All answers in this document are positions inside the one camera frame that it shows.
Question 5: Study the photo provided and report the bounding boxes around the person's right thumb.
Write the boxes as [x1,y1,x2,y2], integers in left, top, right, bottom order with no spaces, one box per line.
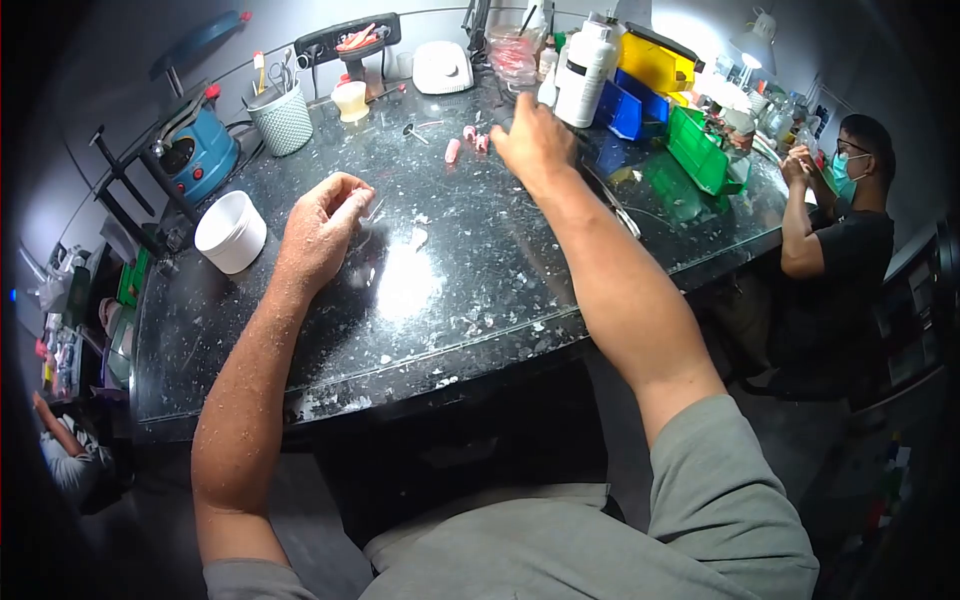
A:
[490,123,520,168]

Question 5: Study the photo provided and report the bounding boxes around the blue storage bin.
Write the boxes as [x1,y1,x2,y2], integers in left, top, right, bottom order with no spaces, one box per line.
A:
[594,69,672,144]

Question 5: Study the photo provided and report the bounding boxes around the small cream cup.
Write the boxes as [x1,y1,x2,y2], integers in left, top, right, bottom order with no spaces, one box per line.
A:
[330,79,371,124]

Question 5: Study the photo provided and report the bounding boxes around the white rounded device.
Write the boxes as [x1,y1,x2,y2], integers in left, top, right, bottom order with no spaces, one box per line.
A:
[411,40,475,96]

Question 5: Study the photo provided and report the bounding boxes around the person's left index finger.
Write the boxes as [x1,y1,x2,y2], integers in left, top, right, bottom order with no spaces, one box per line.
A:
[315,171,374,202]

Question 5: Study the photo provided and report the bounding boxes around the blue polishing machine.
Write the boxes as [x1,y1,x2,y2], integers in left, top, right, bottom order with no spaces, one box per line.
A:
[152,84,242,206]

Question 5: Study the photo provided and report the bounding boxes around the yellow storage bin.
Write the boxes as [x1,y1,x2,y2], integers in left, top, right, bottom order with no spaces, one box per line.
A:
[618,28,700,96]

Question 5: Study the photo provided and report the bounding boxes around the large white bottle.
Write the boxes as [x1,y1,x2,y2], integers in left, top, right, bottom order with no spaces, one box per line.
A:
[553,20,621,129]

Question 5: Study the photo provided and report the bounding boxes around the person's right hand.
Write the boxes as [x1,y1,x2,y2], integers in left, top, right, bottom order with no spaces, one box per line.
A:
[490,93,579,198]

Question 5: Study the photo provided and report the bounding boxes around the metal tweezers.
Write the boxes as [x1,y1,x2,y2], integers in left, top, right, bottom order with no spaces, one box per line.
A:
[583,166,645,243]

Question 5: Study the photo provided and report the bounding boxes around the person's right fingers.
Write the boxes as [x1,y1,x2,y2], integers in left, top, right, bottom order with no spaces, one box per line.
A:
[510,93,560,132]

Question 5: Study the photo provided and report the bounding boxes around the person's body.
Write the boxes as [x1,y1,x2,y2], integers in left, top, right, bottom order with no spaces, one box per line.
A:
[202,393,820,600]

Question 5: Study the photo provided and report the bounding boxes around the person's left hand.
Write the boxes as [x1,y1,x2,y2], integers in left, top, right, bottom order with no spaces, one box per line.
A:
[275,171,377,295]

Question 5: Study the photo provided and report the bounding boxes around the white round jar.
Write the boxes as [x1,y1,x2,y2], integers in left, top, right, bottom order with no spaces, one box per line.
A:
[194,189,268,276]

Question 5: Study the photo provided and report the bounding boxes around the black power strip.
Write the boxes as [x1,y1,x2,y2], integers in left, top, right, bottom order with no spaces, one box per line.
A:
[294,12,403,70]

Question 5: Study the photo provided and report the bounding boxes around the black metal stand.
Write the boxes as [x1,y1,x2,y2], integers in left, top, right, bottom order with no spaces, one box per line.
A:
[88,123,205,260]

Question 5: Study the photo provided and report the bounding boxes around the small white bottle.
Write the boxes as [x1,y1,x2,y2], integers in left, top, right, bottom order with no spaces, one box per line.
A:
[535,41,562,108]

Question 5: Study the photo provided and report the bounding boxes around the teal patterned tool cup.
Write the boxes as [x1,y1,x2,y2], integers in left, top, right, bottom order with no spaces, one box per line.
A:
[246,46,315,158]

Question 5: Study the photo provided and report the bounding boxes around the dark round lamp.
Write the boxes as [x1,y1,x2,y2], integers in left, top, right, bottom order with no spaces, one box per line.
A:
[148,9,254,100]

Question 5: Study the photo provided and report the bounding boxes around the person's left thumb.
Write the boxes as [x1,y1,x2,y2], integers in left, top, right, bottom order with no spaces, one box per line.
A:
[330,187,377,235]

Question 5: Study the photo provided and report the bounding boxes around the green storage bin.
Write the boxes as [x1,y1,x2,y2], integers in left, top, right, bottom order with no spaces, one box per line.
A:
[666,105,745,198]

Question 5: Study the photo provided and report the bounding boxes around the white desk lamp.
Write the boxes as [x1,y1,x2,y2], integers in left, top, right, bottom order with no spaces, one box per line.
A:
[729,9,779,78]

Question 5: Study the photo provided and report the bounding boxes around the clear container with red pieces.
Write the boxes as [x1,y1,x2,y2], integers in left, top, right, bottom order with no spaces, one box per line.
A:
[486,24,543,90]

